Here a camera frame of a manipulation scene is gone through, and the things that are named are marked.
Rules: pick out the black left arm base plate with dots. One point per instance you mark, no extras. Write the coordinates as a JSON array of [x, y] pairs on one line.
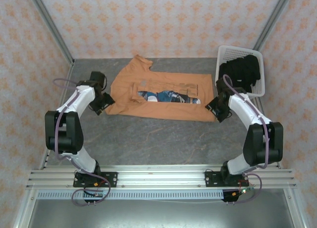
[[111, 179]]

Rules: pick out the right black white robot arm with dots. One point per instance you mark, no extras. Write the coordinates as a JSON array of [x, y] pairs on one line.
[[262, 139]]

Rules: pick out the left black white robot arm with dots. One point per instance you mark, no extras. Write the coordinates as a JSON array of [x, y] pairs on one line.
[[64, 131]]

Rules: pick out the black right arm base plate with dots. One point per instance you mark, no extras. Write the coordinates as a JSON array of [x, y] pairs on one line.
[[211, 179]]

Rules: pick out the aluminium mounting rail beam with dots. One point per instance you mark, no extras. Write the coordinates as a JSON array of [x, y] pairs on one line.
[[161, 178]]

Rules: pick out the black t-shirt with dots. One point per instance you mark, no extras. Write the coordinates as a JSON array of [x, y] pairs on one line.
[[242, 69]]

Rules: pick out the orange printed t-shirt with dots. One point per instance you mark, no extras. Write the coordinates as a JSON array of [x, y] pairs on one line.
[[163, 109]]

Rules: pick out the grey metal sheet panel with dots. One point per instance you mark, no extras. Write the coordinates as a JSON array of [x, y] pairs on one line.
[[158, 214]]

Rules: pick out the aluminium frame post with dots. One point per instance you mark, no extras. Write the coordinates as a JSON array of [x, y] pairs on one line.
[[49, 25], [272, 17]]

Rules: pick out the small circuit board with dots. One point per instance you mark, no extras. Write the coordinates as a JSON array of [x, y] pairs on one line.
[[246, 190], [100, 195]]

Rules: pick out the white plastic laundry basket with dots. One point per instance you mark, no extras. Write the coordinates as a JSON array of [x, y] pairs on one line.
[[235, 51]]

